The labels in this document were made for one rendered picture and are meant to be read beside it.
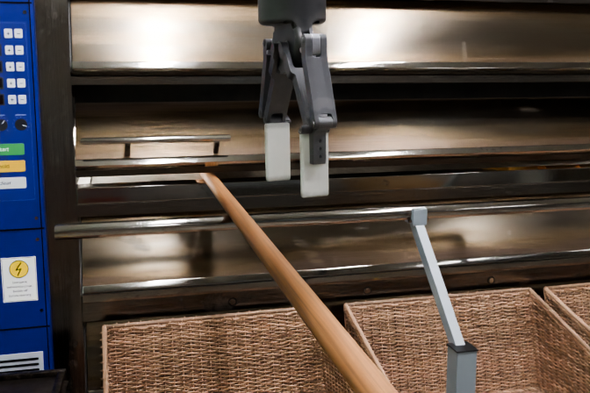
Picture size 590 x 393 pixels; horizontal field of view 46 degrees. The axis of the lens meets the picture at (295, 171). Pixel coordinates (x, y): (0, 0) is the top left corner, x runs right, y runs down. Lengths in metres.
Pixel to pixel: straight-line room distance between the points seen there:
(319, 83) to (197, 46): 1.00
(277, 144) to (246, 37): 0.90
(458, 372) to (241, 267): 0.66
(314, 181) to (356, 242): 1.12
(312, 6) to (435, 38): 1.14
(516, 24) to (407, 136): 0.44
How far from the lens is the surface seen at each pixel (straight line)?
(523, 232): 2.06
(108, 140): 1.59
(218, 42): 1.71
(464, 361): 1.35
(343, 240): 1.84
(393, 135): 1.79
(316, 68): 0.72
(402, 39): 1.84
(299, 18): 0.75
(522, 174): 2.03
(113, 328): 1.76
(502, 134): 1.93
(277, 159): 0.85
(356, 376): 0.64
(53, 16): 1.70
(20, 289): 1.76
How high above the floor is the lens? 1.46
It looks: 9 degrees down
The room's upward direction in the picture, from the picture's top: straight up
